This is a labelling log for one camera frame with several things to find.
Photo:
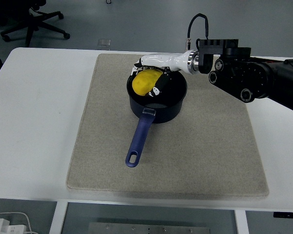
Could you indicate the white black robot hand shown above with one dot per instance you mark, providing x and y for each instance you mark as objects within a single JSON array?
[{"x": 175, "y": 61}]

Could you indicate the silver floor outlet plate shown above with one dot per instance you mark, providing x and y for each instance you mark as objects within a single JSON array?
[{"x": 104, "y": 42}]

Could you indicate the beige rectangular mat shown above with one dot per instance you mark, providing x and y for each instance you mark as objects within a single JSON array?
[{"x": 166, "y": 158}]

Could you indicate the black office chair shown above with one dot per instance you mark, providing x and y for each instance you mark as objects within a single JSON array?
[{"x": 31, "y": 22}]

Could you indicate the grey metal plate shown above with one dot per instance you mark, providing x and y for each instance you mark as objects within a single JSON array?
[{"x": 149, "y": 228}]

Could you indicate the white table leg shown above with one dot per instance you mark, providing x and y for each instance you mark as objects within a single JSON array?
[
  {"x": 241, "y": 223},
  {"x": 57, "y": 219}
]

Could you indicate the black table control panel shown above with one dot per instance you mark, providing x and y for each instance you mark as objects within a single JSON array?
[{"x": 288, "y": 215}]

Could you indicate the white power adapter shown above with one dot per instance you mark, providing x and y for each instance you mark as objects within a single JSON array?
[{"x": 7, "y": 228}]

